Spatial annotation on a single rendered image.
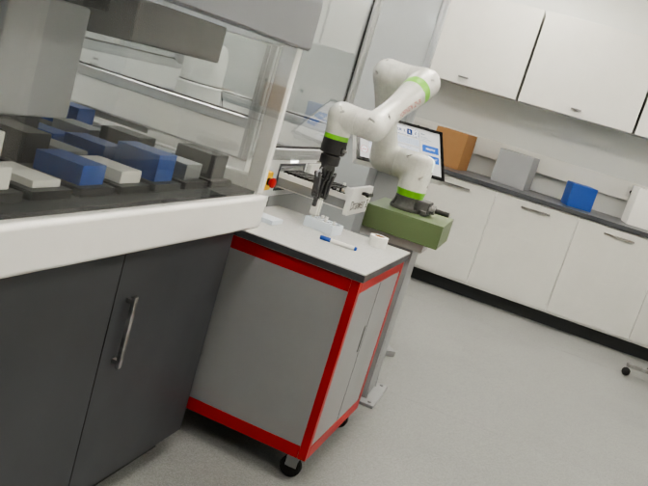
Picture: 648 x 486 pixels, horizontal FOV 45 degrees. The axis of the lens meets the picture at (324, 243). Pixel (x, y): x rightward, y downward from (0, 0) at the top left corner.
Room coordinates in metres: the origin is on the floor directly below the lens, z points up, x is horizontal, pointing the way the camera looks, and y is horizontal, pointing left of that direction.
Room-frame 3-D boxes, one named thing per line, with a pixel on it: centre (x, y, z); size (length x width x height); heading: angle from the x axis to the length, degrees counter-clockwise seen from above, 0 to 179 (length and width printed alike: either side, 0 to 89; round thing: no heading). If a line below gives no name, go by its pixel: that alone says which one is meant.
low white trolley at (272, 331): (2.76, 0.04, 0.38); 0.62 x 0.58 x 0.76; 163
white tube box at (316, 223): (2.89, 0.02, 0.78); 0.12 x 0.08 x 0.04; 62
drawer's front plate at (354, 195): (3.16, -0.08, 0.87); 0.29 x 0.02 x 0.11; 163
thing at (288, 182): (3.22, 0.12, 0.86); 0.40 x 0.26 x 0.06; 73
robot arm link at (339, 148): (2.91, 0.06, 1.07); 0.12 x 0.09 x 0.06; 62
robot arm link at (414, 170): (3.41, -0.29, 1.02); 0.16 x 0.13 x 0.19; 66
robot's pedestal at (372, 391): (3.40, -0.30, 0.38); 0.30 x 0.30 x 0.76; 76
